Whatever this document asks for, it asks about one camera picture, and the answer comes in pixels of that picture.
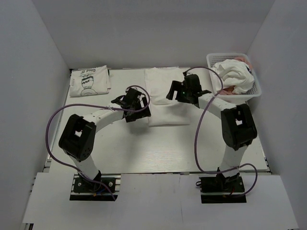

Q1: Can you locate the white t-shirt with red-black print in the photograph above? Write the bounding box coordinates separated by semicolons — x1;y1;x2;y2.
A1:
144;67;190;127

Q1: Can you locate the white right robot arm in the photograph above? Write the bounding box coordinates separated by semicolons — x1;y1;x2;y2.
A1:
166;80;257;191

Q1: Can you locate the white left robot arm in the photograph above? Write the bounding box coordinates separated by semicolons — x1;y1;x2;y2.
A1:
59;93;151;191

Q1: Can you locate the folded white cartoon t-shirt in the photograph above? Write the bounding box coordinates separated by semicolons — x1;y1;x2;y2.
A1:
69;65;111;97

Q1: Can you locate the crumpled white t-shirt in basket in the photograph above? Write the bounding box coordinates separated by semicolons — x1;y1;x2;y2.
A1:
212;59;255;94

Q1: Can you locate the white perforated plastic basket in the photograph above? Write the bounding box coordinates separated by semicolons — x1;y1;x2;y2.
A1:
206;53;262;104

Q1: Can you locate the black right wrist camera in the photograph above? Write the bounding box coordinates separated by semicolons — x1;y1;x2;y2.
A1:
183;74;212;97

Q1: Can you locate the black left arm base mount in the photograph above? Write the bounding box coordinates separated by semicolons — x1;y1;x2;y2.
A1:
70;174;121;201

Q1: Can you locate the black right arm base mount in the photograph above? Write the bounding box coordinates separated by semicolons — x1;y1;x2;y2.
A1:
195;172;247;204

